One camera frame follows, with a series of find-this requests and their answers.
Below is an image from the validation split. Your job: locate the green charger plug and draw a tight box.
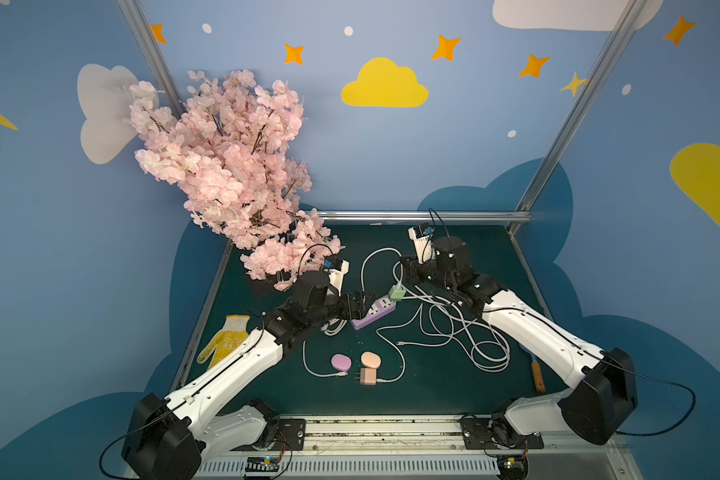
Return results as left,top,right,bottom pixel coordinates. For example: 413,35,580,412
388,284,406,302

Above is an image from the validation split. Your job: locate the purple earbud case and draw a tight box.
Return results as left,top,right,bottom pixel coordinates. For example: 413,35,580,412
330,354,352,373

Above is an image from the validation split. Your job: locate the purple power strip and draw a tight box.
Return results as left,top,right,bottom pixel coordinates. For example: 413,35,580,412
350,296,397,331

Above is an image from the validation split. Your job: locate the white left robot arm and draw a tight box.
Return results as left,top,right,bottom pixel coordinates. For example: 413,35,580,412
121,271,375,479

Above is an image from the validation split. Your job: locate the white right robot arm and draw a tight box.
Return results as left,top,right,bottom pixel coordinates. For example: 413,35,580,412
402,226,638,447

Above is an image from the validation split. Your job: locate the yellow work glove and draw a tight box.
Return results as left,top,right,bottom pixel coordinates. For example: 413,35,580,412
197,315,250,369

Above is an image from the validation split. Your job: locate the pink charger adapter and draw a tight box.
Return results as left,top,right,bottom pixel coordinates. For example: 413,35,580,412
357,367,378,386

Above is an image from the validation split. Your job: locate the pink artificial blossom tree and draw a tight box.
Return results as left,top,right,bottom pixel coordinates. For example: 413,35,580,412
129,70,342,291

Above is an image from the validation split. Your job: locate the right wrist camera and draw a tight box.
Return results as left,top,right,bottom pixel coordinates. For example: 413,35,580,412
408,223,434,264

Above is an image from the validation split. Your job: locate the white pink charger cable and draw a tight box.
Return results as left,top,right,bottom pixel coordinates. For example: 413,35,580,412
374,302,424,383

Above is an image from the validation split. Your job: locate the aluminium back frame rail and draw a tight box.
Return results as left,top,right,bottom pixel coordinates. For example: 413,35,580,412
318,210,532,225

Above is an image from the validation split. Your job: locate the white coiled cable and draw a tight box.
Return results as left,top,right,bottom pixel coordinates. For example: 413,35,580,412
395,281,512,374

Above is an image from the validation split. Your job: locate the orange handled garden fork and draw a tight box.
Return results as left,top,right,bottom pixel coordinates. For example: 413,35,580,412
530,354,546,394

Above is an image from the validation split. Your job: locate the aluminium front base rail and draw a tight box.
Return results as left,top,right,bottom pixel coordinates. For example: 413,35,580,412
122,413,643,480

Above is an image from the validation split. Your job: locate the right aluminium frame post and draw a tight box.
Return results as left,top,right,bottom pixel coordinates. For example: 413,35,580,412
507,0,648,238

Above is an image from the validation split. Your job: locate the aluminium frame post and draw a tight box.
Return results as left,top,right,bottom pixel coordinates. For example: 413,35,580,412
507,0,648,238
117,0,185,117

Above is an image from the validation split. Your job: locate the left aluminium frame post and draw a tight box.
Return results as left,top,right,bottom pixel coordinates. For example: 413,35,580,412
117,0,185,117

